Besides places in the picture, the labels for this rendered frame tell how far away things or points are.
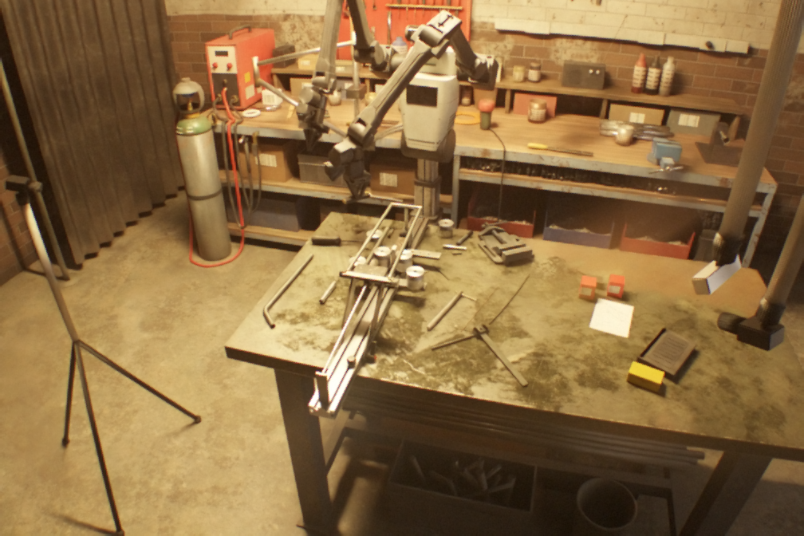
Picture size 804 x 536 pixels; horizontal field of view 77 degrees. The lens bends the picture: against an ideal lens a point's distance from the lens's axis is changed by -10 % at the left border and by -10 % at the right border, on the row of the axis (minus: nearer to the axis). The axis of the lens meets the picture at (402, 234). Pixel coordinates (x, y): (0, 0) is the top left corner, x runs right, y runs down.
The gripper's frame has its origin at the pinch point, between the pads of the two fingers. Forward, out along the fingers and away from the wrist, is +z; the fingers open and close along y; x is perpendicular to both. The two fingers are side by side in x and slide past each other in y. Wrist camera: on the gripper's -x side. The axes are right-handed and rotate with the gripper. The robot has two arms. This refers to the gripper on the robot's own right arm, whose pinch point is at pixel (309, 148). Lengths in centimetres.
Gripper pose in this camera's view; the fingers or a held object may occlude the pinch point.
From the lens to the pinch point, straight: 204.0
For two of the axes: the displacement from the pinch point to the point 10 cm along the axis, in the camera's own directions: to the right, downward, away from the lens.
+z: -2.0, 9.8, 0.4
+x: 3.5, 0.3, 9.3
